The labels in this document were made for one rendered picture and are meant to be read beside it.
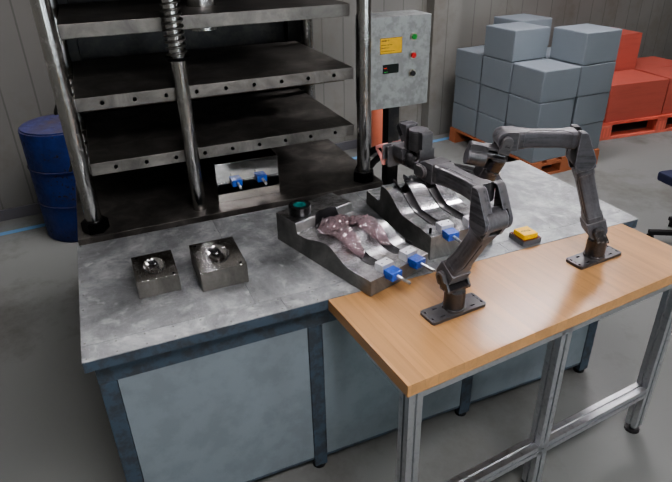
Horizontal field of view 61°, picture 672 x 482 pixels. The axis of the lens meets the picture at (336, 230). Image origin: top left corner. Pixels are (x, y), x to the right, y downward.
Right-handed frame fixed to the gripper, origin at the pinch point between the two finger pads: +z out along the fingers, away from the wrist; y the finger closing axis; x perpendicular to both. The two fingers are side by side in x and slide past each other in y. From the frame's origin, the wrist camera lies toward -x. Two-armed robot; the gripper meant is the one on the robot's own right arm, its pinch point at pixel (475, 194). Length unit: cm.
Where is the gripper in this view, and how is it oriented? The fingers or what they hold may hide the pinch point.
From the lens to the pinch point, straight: 198.4
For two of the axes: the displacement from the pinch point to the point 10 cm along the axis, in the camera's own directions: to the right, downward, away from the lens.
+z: -1.7, 5.6, 8.1
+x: 3.5, 8.0, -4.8
